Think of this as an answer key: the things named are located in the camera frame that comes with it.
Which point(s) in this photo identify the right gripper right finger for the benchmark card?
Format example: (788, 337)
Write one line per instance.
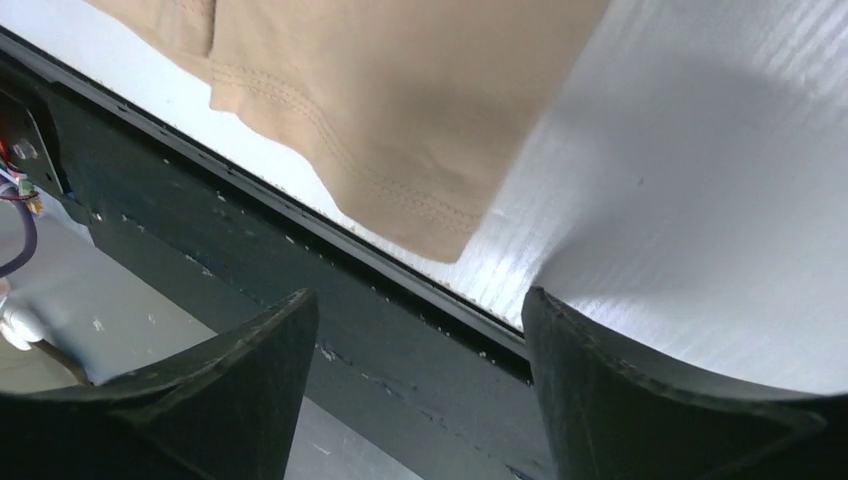
(614, 408)

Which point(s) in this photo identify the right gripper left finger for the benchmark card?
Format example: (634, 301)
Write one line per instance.
(226, 408)

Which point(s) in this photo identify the beige t shirt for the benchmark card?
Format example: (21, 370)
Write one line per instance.
(411, 113)

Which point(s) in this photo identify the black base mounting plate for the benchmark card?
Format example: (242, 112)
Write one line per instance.
(435, 382)

